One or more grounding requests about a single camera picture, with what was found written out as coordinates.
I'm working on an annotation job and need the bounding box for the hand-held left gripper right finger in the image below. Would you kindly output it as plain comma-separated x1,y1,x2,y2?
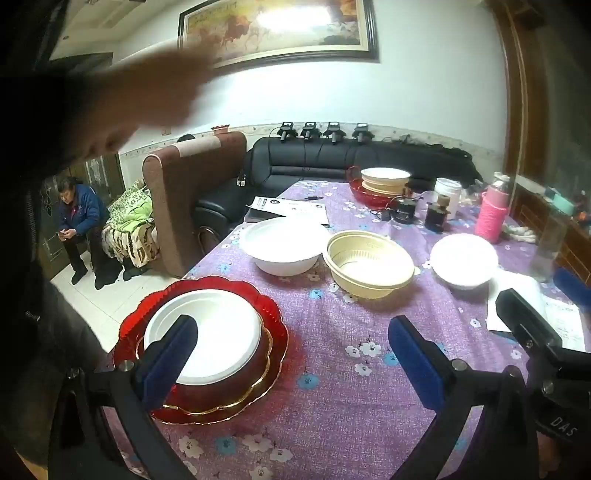
389,316,539,480

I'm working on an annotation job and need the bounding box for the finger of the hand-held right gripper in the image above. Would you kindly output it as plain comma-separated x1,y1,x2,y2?
495,288,591,370

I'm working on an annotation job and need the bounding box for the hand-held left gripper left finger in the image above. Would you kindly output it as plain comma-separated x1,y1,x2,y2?
48,315,199,480

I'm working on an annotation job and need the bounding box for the white lid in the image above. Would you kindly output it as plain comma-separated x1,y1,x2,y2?
144,290,265,386

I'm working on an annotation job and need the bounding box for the white disposable bowl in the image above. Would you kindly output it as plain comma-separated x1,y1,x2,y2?
239,217,328,278
430,233,499,291

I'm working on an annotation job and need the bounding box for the white paper sheet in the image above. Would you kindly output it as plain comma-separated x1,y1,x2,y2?
485,270,587,354

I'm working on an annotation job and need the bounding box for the red glass plate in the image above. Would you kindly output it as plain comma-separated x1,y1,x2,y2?
113,275,291,425

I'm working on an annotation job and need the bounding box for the purple floral tablecloth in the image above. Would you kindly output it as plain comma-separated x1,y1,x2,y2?
106,179,591,480

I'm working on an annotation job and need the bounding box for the gold rimmed plate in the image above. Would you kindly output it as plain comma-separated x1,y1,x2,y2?
136,323,289,415

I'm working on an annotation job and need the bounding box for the pink knit sleeved bottle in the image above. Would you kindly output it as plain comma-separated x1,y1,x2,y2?
478,173,512,244

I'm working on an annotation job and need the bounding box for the brown patterned blanket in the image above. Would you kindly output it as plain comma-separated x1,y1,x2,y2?
102,220,160,269

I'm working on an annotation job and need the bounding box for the dark jar with cork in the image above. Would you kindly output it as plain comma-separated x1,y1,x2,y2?
424,194,452,232

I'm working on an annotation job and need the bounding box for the white plastic jar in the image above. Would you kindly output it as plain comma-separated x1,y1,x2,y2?
433,178,462,217

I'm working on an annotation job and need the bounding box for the black cylindrical motor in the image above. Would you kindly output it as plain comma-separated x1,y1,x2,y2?
392,187,423,226

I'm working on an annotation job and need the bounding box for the green leaf blanket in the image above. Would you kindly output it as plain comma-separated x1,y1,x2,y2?
111,180,154,232

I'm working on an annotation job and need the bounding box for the brown armchair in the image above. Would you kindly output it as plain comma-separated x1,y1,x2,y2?
142,131,247,278

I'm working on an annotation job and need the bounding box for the dark cloth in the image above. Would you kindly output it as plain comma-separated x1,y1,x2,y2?
436,145,482,182

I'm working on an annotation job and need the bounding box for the red glass bowl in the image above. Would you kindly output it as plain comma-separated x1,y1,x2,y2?
347,166,413,208

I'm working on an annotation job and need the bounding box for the white booklet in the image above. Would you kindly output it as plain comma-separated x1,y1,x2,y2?
245,196,329,228

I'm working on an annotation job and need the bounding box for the white shallow bowl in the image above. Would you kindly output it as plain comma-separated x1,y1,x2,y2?
361,167,411,183

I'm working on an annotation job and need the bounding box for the black leather sofa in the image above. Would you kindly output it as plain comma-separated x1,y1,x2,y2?
193,136,483,241

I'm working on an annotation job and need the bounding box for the framed horse painting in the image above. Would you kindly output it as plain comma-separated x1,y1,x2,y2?
178,0,382,70

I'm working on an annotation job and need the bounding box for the wooden door frame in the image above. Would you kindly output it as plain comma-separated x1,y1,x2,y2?
489,0,532,181

